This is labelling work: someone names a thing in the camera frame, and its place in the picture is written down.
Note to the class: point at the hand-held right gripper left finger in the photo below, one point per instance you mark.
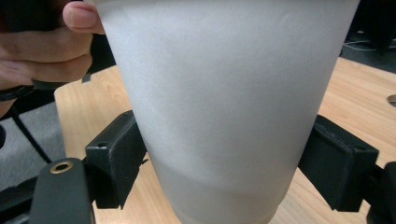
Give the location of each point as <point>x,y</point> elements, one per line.
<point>113,158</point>

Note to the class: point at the single white paper cup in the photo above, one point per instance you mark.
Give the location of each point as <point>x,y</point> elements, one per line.
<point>218,93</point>

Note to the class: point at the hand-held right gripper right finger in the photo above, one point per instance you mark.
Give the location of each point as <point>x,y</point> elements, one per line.
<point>337,165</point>

